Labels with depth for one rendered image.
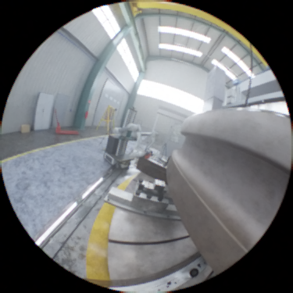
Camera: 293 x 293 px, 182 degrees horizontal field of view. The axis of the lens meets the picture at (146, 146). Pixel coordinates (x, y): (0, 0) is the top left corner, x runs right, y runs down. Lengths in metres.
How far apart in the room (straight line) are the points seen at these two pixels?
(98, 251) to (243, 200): 1.48
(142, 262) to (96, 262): 0.55
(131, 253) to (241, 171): 1.16
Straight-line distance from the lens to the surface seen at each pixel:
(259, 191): 0.68
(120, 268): 1.12
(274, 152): 0.56
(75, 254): 1.48
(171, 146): 5.19
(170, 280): 0.84
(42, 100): 5.91
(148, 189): 1.16
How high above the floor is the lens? 1.43
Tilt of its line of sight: 12 degrees down
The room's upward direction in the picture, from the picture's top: 18 degrees clockwise
